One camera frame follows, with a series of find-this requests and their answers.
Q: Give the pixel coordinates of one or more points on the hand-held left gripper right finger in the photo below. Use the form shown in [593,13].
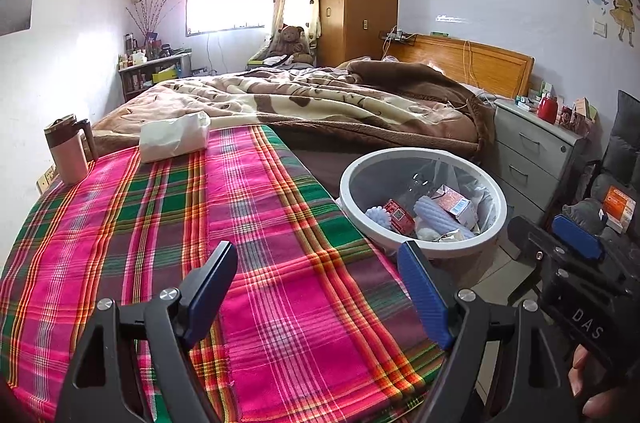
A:
[425,298]

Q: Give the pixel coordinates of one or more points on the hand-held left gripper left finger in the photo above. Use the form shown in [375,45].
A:
[210,293]

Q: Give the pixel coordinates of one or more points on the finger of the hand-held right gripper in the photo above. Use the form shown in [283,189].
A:
[575,235]
[525,233]

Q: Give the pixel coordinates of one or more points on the small orange box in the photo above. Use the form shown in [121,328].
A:
[455,205]

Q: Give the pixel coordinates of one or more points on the lavender ribbed foam sleeve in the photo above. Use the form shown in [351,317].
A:
[435,215]

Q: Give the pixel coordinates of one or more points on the lavender spiky ball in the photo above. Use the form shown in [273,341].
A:
[377,218]

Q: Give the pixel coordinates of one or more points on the clear plastic bottle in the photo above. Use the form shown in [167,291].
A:
[425,185]

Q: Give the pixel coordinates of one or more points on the white trash bin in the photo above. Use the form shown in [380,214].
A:
[346,195]

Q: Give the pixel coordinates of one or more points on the person's right hand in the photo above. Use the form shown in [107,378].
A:
[600,403]

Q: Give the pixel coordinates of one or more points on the orange white box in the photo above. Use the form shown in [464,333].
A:
[617,203]

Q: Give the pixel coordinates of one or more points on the grey nightstand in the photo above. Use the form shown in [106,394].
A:
[530,153]

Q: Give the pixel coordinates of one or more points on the pink green plaid cloth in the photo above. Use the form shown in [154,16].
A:
[150,228]

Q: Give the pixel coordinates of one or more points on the black chair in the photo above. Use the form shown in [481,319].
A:
[620,143]

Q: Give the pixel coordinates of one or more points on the red patterned can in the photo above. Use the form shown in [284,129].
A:
[567,116]

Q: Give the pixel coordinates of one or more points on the red jar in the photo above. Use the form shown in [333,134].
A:
[547,110]

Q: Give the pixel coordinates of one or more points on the translucent bin liner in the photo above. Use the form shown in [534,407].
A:
[400,175]

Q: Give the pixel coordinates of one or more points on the pink box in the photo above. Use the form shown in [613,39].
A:
[584,110]

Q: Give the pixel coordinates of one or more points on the flat white blue box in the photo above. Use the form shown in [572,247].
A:
[525,103]

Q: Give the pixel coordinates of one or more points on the green white boxes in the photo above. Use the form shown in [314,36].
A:
[545,89]

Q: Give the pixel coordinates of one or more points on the white tissue pack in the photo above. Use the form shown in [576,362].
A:
[170,135]

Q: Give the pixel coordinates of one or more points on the wooden headboard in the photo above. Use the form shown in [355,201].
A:
[485,63]

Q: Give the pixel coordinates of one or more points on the pink mug with brown lid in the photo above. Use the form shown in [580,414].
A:
[67,153]

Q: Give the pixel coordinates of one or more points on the brown patterned blanket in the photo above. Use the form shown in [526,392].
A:
[325,98]

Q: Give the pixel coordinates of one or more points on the cluttered shelf desk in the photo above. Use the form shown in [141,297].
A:
[165,70]

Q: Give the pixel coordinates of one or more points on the green flat box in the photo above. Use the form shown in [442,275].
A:
[256,63]

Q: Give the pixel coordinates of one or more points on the cluster of bottles and jars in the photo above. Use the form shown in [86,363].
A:
[135,55]

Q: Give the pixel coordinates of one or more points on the brown teddy bear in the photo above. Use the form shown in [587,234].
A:
[291,40]

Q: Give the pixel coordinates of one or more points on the window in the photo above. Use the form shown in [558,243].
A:
[225,10]

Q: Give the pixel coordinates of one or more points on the dried flower branches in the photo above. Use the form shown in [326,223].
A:
[150,15]

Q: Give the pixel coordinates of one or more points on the wall socket strip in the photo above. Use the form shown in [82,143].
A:
[48,178]

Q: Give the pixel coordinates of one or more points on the white wall switch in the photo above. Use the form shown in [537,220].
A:
[600,28]

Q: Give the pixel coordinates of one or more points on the cartoon figure wall sticker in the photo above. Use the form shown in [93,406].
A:
[620,0]

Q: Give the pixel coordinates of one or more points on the shiny wall panel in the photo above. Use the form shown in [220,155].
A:
[17,3]

